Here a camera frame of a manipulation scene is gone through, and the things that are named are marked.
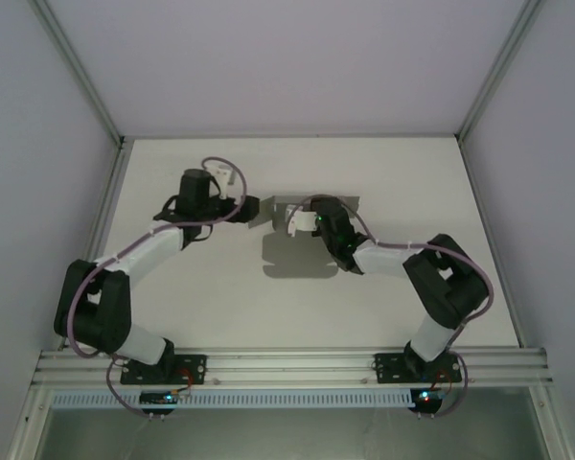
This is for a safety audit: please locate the grey cardboard box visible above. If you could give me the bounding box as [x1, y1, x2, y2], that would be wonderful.
[247, 194, 361, 280]

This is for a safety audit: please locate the right circuit board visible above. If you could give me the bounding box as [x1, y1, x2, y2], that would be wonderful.
[409, 386, 454, 413]

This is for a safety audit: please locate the circuit board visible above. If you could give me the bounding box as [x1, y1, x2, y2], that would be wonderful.
[409, 386, 454, 413]
[138, 390, 193, 416]

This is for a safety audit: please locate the left circuit board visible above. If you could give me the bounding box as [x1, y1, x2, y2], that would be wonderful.
[138, 390, 193, 416]

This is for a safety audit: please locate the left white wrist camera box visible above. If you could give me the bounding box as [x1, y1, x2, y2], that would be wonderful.
[204, 160, 235, 200]

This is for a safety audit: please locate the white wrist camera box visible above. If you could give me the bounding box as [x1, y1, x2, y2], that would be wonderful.
[286, 204, 320, 240]
[204, 160, 235, 200]

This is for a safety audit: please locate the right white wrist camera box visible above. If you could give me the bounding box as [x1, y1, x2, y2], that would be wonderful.
[286, 204, 320, 240]

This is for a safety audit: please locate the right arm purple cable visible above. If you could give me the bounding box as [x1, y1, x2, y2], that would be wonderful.
[294, 194, 495, 422]

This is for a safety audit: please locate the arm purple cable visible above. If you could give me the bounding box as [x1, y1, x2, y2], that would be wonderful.
[65, 156, 249, 422]
[294, 194, 495, 422]

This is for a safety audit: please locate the aluminium table side rail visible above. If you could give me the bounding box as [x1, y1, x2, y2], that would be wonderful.
[57, 138, 135, 351]
[454, 137, 528, 349]

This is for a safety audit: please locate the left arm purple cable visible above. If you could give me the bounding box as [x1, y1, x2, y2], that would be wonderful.
[65, 156, 249, 422]

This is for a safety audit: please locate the aluminium mounting rail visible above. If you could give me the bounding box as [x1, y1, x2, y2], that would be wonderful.
[31, 347, 555, 384]

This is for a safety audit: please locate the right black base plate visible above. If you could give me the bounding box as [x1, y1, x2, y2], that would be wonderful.
[373, 352, 463, 385]

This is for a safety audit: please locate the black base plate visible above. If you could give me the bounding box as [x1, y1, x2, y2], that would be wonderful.
[119, 353, 208, 385]
[373, 352, 463, 385]

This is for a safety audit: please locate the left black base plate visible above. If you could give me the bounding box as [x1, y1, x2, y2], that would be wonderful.
[119, 353, 208, 385]

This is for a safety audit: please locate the aluminium frame post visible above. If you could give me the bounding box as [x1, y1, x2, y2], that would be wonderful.
[27, 0, 127, 148]
[454, 0, 550, 143]

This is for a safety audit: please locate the slotted cable duct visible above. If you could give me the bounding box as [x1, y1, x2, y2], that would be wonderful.
[50, 388, 413, 408]

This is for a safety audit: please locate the aluminium frame leg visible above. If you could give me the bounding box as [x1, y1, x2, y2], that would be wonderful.
[529, 385, 574, 460]
[7, 385, 54, 460]

